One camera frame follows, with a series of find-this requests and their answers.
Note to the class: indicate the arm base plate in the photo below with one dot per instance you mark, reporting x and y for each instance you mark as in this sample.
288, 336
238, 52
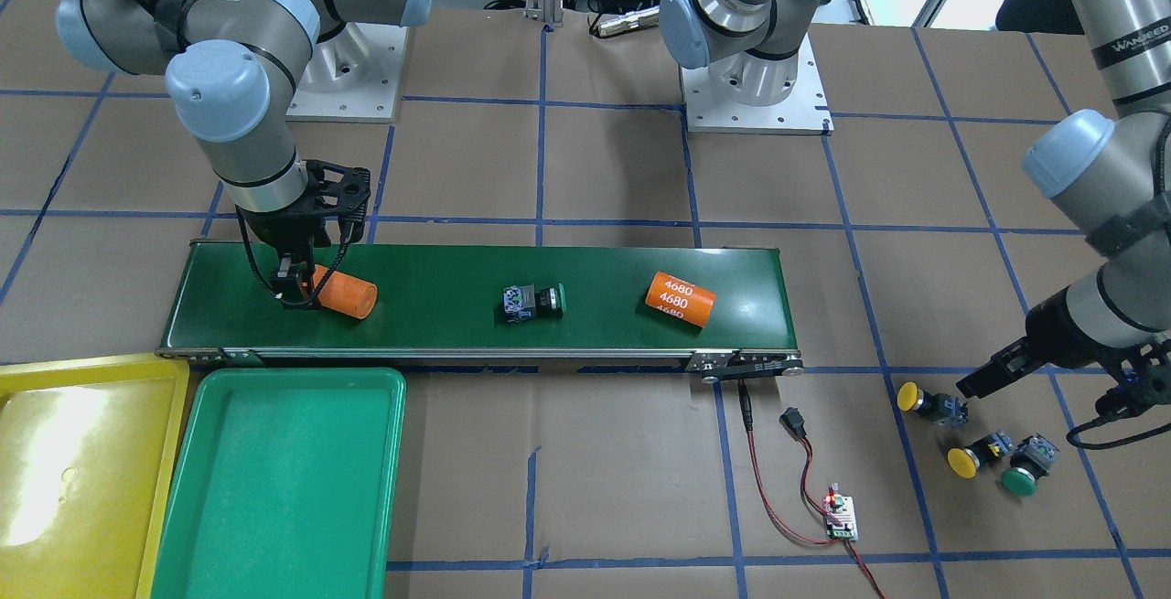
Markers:
755, 78
355, 77

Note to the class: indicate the green plastic tray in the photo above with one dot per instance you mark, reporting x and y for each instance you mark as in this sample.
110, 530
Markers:
284, 486

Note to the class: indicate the yellow push button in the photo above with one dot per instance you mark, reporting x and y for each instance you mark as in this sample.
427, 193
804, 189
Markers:
966, 461
938, 408

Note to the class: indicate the green conveyor belt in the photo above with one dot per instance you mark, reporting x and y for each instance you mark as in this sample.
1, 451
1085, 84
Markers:
438, 302

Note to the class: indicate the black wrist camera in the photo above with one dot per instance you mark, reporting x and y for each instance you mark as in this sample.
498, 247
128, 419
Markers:
1142, 378

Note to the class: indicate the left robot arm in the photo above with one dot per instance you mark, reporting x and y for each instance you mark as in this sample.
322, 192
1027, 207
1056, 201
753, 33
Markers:
1108, 176

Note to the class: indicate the plain orange cylinder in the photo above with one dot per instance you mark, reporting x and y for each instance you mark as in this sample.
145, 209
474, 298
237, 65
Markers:
349, 295

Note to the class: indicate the orange cylinder labelled 4680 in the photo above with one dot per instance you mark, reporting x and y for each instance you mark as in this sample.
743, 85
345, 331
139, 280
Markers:
680, 299

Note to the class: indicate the yellow plastic tray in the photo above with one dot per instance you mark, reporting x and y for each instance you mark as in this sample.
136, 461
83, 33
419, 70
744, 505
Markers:
88, 448

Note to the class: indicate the green push button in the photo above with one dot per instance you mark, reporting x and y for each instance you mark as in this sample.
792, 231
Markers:
528, 302
1032, 460

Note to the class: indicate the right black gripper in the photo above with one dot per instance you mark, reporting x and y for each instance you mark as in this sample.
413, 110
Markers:
287, 232

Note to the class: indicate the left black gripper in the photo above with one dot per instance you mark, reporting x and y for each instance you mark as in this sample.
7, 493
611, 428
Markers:
1058, 332

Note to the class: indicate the small green controller board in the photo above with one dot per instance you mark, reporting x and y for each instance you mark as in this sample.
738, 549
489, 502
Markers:
840, 520

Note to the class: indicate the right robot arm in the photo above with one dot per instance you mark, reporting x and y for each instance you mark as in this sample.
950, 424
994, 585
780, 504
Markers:
231, 68

